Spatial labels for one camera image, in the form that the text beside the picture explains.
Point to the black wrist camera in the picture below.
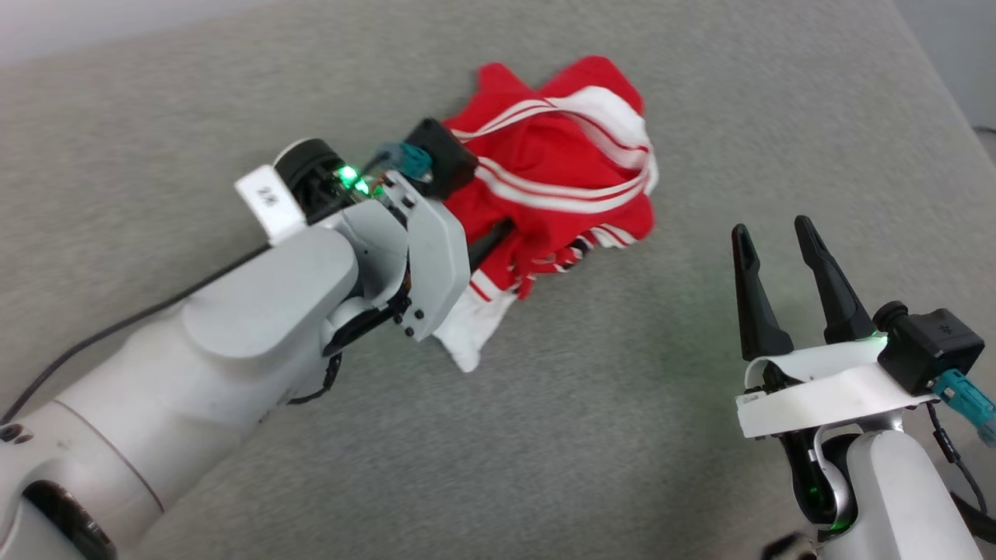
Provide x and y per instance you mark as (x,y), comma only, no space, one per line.
(443,159)
(930,346)

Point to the teal camera connector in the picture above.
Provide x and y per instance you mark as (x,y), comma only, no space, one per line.
(965,400)
(412,162)

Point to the red white striped garment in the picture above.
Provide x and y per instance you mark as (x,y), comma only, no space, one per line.
(560,155)

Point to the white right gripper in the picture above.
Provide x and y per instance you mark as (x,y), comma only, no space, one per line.
(817,397)

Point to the grey fabric sofa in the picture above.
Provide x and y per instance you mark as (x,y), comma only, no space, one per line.
(622,467)

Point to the teal left camera connector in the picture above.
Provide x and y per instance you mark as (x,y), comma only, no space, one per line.
(412,162)

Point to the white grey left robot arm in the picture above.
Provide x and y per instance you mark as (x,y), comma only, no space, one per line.
(233,327)

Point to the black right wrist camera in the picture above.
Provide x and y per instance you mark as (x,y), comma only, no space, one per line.
(930,346)

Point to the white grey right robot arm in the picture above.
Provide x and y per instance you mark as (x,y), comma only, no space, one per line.
(895,498)

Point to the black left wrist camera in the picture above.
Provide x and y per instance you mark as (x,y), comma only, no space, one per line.
(443,159)

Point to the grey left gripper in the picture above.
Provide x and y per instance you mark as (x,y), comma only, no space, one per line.
(436,257)

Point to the teal right camera connector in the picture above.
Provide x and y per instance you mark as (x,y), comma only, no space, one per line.
(965,400)

